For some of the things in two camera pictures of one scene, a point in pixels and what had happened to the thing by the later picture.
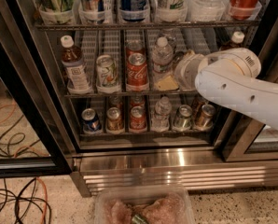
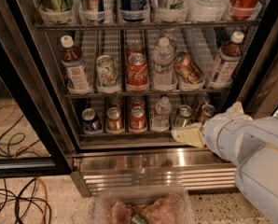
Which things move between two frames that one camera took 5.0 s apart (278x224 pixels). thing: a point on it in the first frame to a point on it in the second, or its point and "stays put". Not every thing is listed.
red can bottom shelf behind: [136, 101] stays put
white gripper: [188, 69] to [214, 131]
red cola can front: [137, 76] stays put
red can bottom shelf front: [138, 119] stays put
